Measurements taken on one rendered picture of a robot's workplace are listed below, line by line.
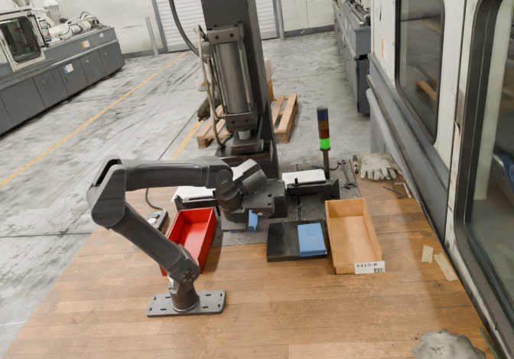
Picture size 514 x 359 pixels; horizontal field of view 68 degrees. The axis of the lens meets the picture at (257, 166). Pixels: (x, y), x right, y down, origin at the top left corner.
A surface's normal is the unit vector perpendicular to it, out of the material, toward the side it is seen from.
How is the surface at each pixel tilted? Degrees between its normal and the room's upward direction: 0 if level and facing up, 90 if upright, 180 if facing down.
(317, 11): 90
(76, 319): 0
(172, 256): 79
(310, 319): 0
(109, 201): 90
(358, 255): 0
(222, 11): 90
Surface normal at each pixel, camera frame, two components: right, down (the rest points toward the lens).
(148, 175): 0.56, 0.29
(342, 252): -0.15, -0.88
